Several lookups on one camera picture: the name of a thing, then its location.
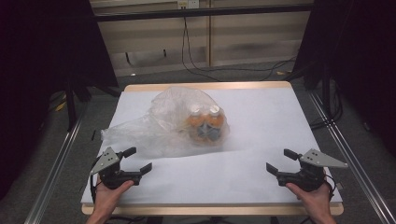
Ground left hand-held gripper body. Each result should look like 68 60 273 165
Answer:
90 147 143 190

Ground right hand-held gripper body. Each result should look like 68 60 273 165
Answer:
276 148 348 192

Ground clear plastic bag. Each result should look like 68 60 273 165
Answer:
101 86 232 159

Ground orange drink bottle white cap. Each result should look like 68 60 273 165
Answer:
205 104 227 144
186 105 207 146

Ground person's right hand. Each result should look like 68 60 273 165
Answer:
285 181 334 218

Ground person's left hand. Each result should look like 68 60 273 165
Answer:
92 176 135 216

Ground white table sheet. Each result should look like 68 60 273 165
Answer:
81 88 344 205

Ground black metal stand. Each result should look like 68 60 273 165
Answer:
64 76 78 133
320 60 332 120

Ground yellow floor tape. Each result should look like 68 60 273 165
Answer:
55 92 68 112

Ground black curtain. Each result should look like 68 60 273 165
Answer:
0 0 120 200
291 0 396 158

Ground black horizontal bar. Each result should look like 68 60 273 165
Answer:
93 3 316 22

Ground right hand-held gripper cable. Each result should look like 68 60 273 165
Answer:
323 174 338 201

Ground hand-held gripper cable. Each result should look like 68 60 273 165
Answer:
89 173 104 203
323 174 338 201

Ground left hand-held gripper cable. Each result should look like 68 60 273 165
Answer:
89 173 104 203

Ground metal floor rail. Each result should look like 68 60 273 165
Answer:
23 106 89 224
307 91 396 224

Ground black floor cables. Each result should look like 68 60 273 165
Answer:
309 88 345 131

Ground black wall cable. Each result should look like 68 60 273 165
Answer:
181 16 297 82

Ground white wall socket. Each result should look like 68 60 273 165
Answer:
177 0 200 9

